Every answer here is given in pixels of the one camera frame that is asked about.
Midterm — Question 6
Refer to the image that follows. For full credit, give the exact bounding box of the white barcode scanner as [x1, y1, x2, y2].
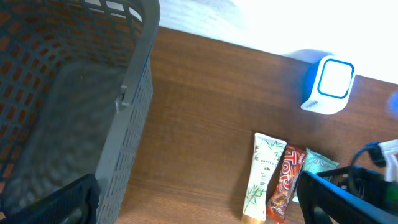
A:
[301, 55, 356, 115]

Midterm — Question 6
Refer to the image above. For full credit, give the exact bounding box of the green wet wipes pack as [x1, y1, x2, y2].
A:
[292, 148, 339, 203]

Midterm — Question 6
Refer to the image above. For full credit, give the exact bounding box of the orange chocolate bar wrapper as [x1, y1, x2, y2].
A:
[266, 145, 307, 223]

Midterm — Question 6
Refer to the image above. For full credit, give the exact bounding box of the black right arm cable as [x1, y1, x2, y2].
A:
[347, 141, 386, 200]

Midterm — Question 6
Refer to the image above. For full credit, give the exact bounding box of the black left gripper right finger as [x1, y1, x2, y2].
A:
[297, 171, 397, 224]

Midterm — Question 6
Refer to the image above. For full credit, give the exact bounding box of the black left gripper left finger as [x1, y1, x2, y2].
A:
[1, 174, 100, 224]

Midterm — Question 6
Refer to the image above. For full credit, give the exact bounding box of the white cream tube gold cap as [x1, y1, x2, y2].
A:
[242, 133, 287, 223]

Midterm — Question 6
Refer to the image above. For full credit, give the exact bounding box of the grey plastic mesh basket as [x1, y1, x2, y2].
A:
[1, 0, 160, 223]

